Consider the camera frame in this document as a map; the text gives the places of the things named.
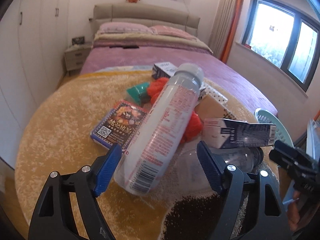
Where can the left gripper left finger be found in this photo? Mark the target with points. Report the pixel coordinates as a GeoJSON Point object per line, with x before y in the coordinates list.
{"type": "Point", "coordinates": [53, 216]}

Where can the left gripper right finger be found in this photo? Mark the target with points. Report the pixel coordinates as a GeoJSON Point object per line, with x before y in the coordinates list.
{"type": "Point", "coordinates": [265, 216]}

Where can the white milk carton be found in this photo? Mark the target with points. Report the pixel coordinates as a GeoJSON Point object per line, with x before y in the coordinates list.
{"type": "Point", "coordinates": [163, 69]}

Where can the blue snack packet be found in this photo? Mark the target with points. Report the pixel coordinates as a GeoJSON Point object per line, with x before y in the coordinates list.
{"type": "Point", "coordinates": [119, 125]}

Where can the white dotted small box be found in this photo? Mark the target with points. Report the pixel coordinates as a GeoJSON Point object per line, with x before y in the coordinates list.
{"type": "Point", "coordinates": [206, 89]}

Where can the left pink pillow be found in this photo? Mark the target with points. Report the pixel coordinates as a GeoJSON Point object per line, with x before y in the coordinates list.
{"type": "Point", "coordinates": [124, 27]}

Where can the bed with purple cover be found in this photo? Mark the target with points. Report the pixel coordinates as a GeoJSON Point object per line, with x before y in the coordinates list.
{"type": "Point", "coordinates": [104, 57]}

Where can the panda pattern round rug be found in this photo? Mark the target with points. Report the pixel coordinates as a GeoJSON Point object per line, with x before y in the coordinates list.
{"type": "Point", "coordinates": [57, 139]}

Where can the brown cardboard piece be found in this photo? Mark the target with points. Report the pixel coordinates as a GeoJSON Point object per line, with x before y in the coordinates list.
{"type": "Point", "coordinates": [209, 108]}

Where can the grey bedside table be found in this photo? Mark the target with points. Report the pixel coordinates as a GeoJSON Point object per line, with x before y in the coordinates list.
{"type": "Point", "coordinates": [75, 56]}

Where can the white built-in wardrobe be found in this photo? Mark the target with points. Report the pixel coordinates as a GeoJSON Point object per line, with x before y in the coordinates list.
{"type": "Point", "coordinates": [33, 40]}

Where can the pink pillow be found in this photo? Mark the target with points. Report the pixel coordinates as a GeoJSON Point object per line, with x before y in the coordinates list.
{"type": "Point", "coordinates": [124, 27]}
{"type": "Point", "coordinates": [171, 31]}

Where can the right pink pillow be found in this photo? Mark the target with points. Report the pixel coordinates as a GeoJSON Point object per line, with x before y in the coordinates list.
{"type": "Point", "coordinates": [171, 31]}

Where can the dark framed window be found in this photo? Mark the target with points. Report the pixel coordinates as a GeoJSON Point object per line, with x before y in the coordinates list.
{"type": "Point", "coordinates": [285, 37]}

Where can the beige padded headboard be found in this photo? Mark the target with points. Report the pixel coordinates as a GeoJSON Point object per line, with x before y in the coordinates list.
{"type": "Point", "coordinates": [145, 14]}

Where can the folded beige blanket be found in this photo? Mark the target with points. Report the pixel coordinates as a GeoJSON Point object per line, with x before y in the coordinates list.
{"type": "Point", "coordinates": [149, 40]}

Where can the dark blue toothpaste box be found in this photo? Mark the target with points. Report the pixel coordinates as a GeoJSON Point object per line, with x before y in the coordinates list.
{"type": "Point", "coordinates": [226, 134]}

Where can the beige orange curtain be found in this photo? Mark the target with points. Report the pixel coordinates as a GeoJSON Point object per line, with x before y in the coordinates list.
{"type": "Point", "coordinates": [224, 28]}

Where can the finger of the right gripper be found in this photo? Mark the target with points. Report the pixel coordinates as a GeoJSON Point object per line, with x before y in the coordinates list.
{"type": "Point", "coordinates": [294, 161]}

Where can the teal plastic cup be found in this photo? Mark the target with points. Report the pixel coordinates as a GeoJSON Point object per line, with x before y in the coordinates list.
{"type": "Point", "coordinates": [138, 94]}

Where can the white tall plastic bottle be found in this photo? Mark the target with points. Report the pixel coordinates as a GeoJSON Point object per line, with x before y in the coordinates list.
{"type": "Point", "coordinates": [151, 149]}

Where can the clear plastic bottle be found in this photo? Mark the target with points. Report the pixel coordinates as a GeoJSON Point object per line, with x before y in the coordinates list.
{"type": "Point", "coordinates": [191, 177]}

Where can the red plastic bag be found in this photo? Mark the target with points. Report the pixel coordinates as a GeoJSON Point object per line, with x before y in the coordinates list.
{"type": "Point", "coordinates": [173, 108]}

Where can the small picture frame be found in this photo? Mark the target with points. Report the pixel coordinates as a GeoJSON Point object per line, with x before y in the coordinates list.
{"type": "Point", "coordinates": [78, 40]}

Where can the person right hand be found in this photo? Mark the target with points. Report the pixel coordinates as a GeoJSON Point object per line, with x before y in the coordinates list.
{"type": "Point", "coordinates": [293, 212]}

